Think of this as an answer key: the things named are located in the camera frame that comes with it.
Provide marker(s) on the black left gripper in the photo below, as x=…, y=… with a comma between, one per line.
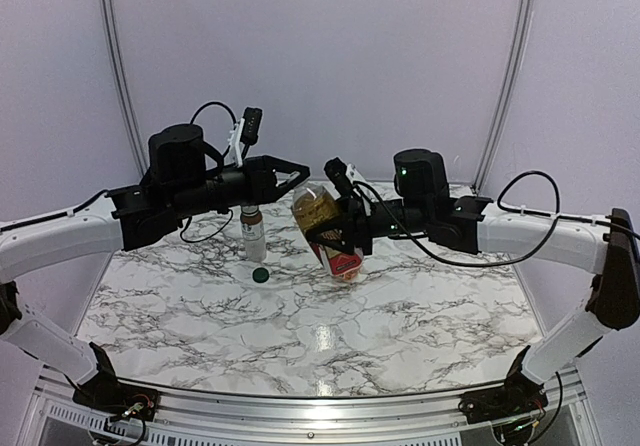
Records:
x=260, y=180

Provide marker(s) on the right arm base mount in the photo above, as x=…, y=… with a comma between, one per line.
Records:
x=515, y=396

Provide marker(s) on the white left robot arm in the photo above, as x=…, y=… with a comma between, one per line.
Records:
x=186, y=177

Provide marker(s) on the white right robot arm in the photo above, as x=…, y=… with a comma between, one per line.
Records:
x=605, y=246

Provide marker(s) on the aluminium table front rail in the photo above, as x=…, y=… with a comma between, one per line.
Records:
x=461, y=416

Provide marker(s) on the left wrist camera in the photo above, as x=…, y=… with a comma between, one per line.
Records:
x=244, y=134

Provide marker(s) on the left aluminium frame post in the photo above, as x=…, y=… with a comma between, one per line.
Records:
x=124, y=98

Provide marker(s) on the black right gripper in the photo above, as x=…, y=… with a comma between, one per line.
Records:
x=355, y=227

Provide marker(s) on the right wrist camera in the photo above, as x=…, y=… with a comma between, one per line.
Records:
x=344, y=176

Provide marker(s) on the aluminium frame post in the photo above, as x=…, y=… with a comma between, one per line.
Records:
x=124, y=98
x=513, y=66

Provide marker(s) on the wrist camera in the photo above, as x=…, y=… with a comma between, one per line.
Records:
x=344, y=176
x=244, y=134

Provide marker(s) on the dark green bottle cap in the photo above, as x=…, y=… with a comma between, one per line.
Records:
x=260, y=275

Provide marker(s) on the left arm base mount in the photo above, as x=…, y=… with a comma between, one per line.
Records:
x=106, y=393

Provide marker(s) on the right aluminium frame post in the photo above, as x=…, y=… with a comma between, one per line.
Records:
x=513, y=66

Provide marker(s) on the coffee bottle white label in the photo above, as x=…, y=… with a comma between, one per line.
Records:
x=252, y=227

